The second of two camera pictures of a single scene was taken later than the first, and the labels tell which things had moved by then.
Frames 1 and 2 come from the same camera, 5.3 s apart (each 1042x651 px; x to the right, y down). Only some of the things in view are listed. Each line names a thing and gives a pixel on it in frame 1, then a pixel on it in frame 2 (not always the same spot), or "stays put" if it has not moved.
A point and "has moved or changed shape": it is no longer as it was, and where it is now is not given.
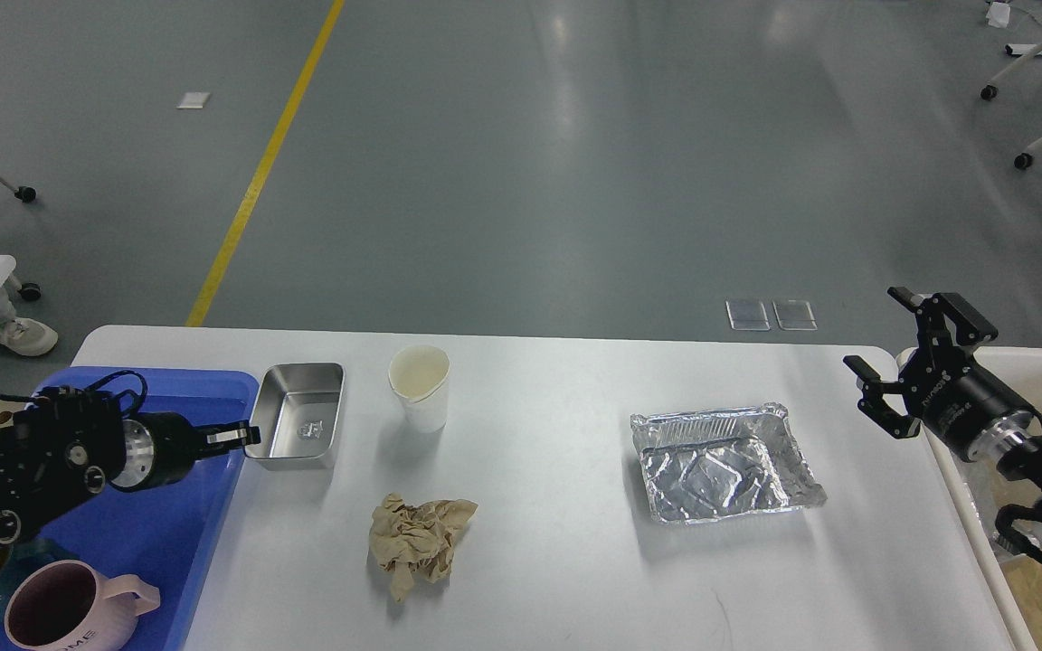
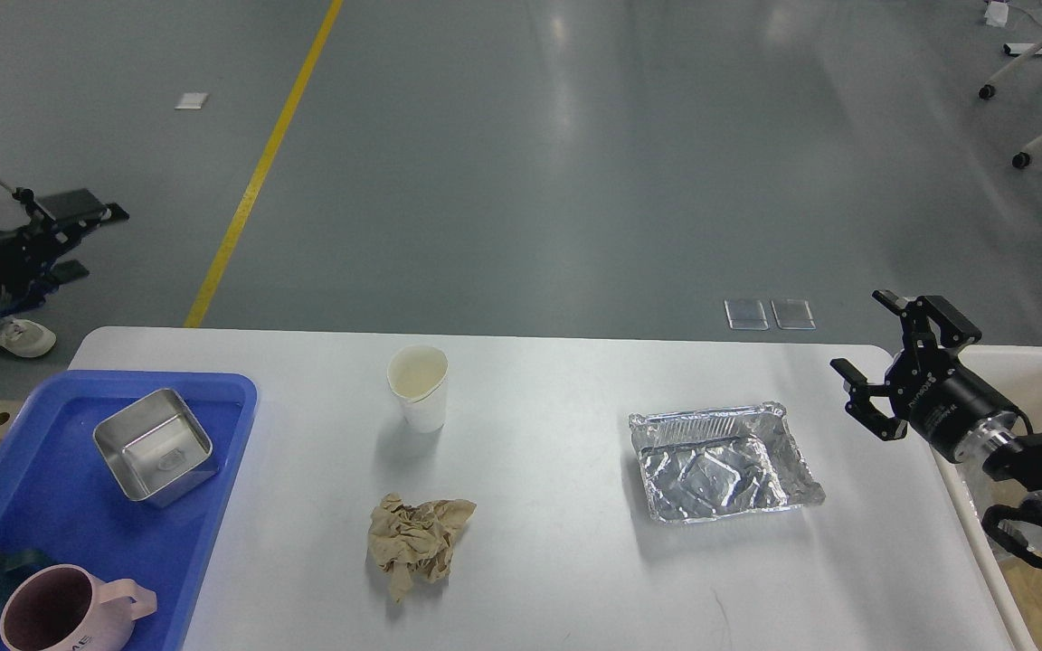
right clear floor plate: x=794 y=315 stays put
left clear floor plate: x=745 y=316 stays put
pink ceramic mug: x=66 y=605 stays put
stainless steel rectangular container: x=298 y=411 has moved or changed shape
